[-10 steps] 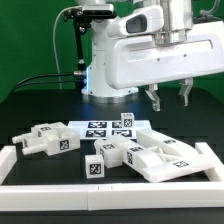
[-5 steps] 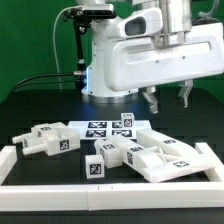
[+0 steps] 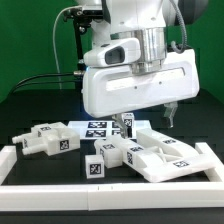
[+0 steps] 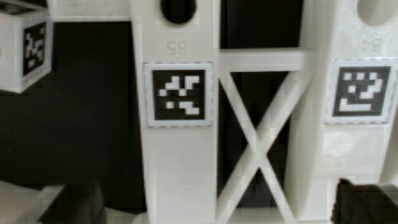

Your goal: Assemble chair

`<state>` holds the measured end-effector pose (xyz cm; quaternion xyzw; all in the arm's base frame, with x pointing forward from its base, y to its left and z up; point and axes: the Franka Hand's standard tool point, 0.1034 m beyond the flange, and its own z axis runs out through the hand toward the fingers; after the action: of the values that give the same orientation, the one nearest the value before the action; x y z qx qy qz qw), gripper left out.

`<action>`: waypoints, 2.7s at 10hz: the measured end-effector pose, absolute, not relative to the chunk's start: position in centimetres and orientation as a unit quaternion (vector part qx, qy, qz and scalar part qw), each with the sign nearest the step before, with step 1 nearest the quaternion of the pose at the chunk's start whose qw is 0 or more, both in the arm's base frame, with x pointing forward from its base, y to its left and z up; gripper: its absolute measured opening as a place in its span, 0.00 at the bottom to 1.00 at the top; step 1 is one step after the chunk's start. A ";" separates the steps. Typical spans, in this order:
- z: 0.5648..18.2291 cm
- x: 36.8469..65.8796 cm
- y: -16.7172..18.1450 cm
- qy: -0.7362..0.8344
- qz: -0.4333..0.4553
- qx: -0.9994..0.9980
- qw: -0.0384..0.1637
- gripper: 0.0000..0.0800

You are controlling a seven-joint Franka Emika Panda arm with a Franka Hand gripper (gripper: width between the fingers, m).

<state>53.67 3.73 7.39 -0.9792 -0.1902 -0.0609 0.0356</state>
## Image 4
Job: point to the white chair back frame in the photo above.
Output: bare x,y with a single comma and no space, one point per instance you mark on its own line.
265,119

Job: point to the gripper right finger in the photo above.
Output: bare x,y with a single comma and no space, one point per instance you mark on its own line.
367,204

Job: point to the white leg block tagged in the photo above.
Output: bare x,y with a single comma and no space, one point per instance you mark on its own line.
26,44

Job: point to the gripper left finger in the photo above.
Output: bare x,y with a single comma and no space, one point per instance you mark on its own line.
72,206

